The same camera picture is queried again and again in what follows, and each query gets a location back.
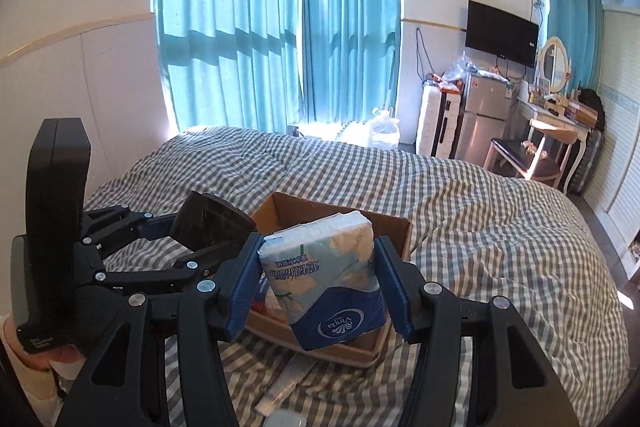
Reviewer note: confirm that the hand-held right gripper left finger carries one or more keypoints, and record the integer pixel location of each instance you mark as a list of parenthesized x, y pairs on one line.
[(245, 287)]

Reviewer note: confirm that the silver small fridge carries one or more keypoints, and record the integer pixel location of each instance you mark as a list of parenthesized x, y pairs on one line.
[(485, 117)]

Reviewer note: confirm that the small white box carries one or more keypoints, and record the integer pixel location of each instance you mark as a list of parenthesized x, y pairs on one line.
[(285, 420)]

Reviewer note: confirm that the brown cardboard box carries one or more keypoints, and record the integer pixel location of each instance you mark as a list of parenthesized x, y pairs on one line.
[(392, 227)]

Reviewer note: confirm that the black bag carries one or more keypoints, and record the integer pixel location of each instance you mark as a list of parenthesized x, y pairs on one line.
[(591, 107)]

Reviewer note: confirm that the white slatted wardrobe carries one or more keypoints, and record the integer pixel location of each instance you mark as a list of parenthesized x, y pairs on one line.
[(620, 132)]

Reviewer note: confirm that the black wall television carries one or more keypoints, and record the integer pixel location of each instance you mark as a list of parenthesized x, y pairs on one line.
[(500, 32)]

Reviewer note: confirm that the white oval mirror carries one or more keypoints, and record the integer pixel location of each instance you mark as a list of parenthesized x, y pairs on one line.
[(552, 64)]

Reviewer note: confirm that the person's left hand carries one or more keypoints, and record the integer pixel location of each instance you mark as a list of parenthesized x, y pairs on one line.
[(55, 357)]

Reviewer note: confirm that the short teal curtain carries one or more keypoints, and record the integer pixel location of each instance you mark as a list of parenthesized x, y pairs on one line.
[(570, 7)]

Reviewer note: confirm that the wide teal curtain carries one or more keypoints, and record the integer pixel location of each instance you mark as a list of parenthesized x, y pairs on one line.
[(225, 17)]

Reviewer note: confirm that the small brown carton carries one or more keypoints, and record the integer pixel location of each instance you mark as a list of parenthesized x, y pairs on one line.
[(580, 109)]

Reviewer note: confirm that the grey white checkered blanket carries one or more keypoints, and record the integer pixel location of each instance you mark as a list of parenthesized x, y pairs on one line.
[(475, 232)]

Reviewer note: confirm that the white toothpaste tube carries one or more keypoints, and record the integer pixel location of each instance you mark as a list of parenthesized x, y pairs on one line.
[(280, 387)]

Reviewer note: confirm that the clear water jug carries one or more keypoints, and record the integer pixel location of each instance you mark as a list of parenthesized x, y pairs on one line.
[(384, 132)]

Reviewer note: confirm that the black glossy case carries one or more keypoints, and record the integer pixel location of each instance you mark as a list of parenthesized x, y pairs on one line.
[(210, 222)]

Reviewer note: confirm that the white dressing table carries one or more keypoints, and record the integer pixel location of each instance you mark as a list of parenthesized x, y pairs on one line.
[(532, 109)]

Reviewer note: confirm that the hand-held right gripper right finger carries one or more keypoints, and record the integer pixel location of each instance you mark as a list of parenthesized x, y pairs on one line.
[(395, 287)]

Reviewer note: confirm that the blue white tissue pack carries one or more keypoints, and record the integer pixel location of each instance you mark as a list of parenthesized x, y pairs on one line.
[(325, 277)]

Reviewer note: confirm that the white ribbed suitcase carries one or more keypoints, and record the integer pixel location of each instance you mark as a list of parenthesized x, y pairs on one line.
[(432, 122)]

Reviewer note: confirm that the clear plastic bags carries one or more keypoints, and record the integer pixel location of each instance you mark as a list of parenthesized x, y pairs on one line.
[(465, 69)]

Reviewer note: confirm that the wooden chair black seat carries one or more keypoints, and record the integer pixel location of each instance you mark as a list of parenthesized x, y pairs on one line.
[(515, 154)]

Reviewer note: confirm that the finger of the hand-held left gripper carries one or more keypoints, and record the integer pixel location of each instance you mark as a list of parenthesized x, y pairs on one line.
[(150, 278), (130, 222)]

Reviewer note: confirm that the narrow teal curtain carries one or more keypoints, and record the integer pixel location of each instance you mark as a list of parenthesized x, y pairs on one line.
[(350, 17)]

